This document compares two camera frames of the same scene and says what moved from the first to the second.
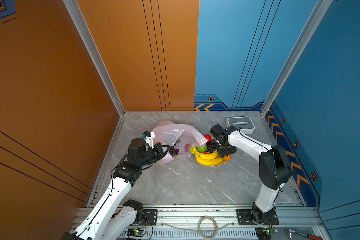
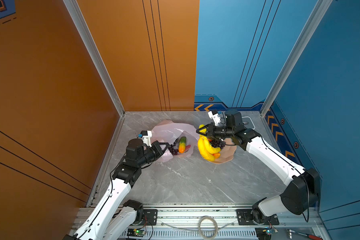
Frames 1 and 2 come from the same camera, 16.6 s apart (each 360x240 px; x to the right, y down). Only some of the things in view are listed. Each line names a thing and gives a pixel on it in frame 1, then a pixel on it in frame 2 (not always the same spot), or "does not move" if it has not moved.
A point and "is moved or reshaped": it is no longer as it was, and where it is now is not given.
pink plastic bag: [180, 138] does not move
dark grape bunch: [173, 151] does not move
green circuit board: [136, 232] does not move
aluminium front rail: [221, 223] does not move
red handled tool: [314, 237] does not move
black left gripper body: [154, 154] does not move
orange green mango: [228, 158] -> [182, 145]
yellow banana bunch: [207, 160] -> [205, 148]
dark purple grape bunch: [212, 145] is moved or reshaped
